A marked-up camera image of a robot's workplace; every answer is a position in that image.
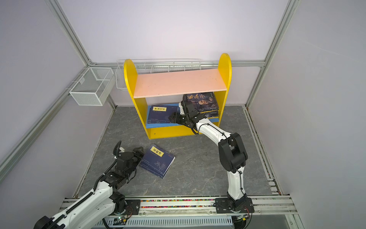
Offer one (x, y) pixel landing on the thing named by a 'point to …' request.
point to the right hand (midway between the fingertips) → (173, 119)
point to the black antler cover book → (211, 114)
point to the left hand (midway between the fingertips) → (141, 152)
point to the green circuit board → (119, 221)
